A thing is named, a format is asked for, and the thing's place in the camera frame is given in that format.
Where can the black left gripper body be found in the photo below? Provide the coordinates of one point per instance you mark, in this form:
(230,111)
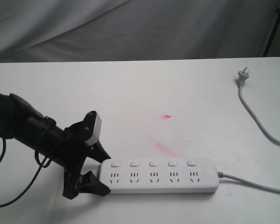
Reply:
(73,155)

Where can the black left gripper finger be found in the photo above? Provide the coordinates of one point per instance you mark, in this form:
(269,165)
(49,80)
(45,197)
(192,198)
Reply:
(90,184)
(97,152)

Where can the white five-socket power strip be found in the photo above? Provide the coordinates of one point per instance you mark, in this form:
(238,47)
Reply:
(159,175)

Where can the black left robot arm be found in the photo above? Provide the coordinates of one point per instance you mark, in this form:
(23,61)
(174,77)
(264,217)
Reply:
(21,121)

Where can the grey backdrop cloth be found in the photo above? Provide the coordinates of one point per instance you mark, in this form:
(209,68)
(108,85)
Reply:
(129,30)

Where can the black stand in background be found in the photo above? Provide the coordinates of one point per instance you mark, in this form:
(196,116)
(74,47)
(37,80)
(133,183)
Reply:
(272,32)

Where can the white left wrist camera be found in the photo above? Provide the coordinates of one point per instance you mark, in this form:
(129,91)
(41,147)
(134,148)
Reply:
(95,129)

